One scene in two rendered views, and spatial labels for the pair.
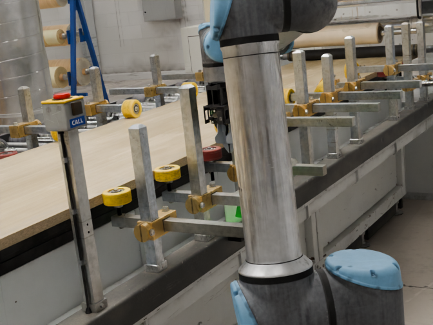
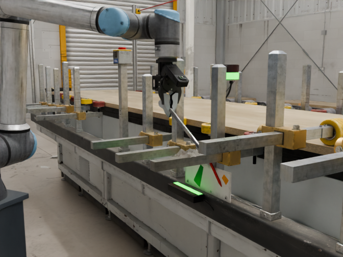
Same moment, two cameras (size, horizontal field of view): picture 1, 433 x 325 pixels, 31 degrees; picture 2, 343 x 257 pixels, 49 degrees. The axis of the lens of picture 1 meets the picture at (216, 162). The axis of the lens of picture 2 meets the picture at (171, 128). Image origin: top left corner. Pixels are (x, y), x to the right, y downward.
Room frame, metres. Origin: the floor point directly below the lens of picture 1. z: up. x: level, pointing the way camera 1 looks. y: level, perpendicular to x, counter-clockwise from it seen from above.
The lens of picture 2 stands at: (2.80, -1.27, 1.13)
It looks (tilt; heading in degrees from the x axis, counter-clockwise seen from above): 9 degrees down; 116
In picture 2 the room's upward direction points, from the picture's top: straight up
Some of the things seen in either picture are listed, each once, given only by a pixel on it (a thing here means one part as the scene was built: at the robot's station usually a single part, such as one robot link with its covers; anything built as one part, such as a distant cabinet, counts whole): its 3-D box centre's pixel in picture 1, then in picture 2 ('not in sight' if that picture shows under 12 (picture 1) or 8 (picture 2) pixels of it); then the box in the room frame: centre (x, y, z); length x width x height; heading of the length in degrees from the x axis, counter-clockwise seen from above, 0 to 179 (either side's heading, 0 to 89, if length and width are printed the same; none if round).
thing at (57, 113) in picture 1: (64, 115); (122, 57); (1.76, 0.33, 1.18); 0.07 x 0.07 x 0.08; 57
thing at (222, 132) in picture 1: (221, 138); (170, 104); (2.20, -0.02, 1.00); 0.06 x 0.03 x 0.09; 147
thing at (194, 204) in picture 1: (204, 199); (180, 148); (2.21, 0.05, 0.82); 0.13 x 0.06 x 0.05; 147
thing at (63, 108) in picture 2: not in sight; (59, 109); (0.92, 0.79, 0.84); 0.43 x 0.03 x 0.04; 57
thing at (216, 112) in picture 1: (221, 102); (166, 75); (2.18, -0.03, 1.11); 0.09 x 0.08 x 0.12; 147
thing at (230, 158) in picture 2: (243, 169); (222, 153); (2.42, -0.08, 0.85); 0.13 x 0.06 x 0.05; 147
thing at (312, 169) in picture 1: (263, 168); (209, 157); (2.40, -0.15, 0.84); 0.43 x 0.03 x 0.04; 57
